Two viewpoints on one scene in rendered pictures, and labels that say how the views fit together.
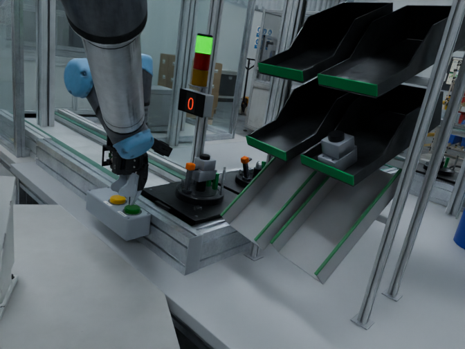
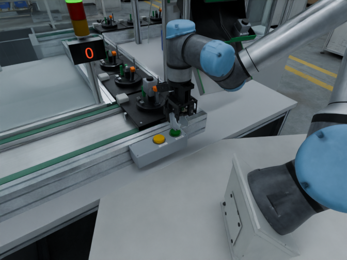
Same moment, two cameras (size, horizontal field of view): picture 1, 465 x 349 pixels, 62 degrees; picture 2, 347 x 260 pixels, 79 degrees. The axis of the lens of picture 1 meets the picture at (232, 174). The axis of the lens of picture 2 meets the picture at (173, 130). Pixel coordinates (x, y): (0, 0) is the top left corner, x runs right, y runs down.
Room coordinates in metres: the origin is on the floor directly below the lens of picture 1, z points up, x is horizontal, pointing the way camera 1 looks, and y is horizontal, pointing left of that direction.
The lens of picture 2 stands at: (0.74, 0.81, 1.48)
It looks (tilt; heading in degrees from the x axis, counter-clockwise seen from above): 40 degrees down; 287
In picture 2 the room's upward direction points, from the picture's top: straight up
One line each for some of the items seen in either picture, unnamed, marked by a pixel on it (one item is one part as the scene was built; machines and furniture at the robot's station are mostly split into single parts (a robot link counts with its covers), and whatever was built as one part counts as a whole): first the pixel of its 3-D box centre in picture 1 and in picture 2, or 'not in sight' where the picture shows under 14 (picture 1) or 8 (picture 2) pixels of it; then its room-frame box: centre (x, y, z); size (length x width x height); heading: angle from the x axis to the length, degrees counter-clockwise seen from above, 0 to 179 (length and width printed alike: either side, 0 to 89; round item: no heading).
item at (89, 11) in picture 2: not in sight; (83, 10); (4.58, -4.24, 0.40); 0.61 x 0.41 x 0.22; 42
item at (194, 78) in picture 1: (199, 77); (80, 26); (1.27, 0.15, 1.28); 0.05 x 0.05 x 0.05
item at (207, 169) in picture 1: (206, 166); (149, 84); (1.06, 0.08, 1.06); 0.08 x 0.04 x 0.07; 138
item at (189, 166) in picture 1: (191, 176); (155, 94); (1.02, 0.11, 1.04); 0.04 x 0.02 x 0.08; 139
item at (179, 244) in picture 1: (102, 189); (105, 158); (1.12, 0.39, 0.91); 0.89 x 0.06 x 0.11; 49
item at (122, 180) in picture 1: (122, 186); (175, 124); (0.89, 0.26, 1.03); 0.06 x 0.03 x 0.09; 139
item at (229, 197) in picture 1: (198, 199); (152, 105); (1.05, 0.09, 0.96); 0.24 x 0.24 x 0.02; 49
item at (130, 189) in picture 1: (129, 190); (183, 120); (0.87, 0.24, 1.03); 0.06 x 0.03 x 0.09; 139
